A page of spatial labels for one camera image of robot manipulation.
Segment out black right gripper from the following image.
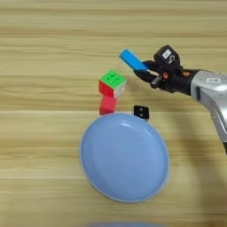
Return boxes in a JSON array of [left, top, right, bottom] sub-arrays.
[[133, 59, 200, 97]]

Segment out blue rectangular block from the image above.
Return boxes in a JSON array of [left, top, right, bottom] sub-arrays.
[[119, 48, 149, 72]]

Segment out multicolour Rubik's cube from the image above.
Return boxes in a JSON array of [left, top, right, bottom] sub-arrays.
[[98, 69, 128, 99]]

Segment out red cube block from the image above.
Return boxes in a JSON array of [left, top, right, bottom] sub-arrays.
[[98, 95, 118, 116]]

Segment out light blue round plate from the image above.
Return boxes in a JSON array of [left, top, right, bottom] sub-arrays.
[[79, 113, 171, 204]]

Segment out black box with white label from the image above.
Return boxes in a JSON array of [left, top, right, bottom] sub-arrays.
[[153, 44, 181, 74]]

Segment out small black and white square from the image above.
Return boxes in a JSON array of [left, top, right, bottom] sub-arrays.
[[131, 105, 150, 122]]

